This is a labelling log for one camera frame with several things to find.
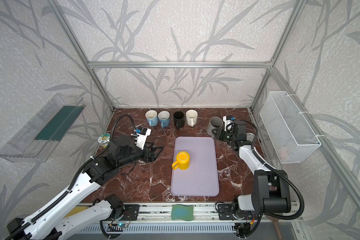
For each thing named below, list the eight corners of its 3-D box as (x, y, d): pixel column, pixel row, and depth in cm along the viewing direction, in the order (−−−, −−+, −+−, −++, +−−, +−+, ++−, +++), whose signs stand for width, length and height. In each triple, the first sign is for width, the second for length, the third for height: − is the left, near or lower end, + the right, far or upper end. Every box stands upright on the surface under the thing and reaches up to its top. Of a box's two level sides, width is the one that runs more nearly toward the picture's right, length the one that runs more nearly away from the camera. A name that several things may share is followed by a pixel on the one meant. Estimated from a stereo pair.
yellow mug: (174, 169, 89) (172, 163, 82) (180, 156, 95) (179, 149, 88) (185, 174, 87) (185, 168, 80) (191, 160, 93) (191, 153, 86)
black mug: (177, 130, 109) (176, 122, 102) (171, 121, 114) (170, 114, 107) (187, 125, 112) (187, 117, 105) (181, 117, 117) (180, 109, 110)
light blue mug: (152, 130, 109) (149, 121, 101) (147, 121, 115) (144, 111, 107) (162, 126, 112) (160, 117, 104) (156, 117, 117) (154, 108, 109)
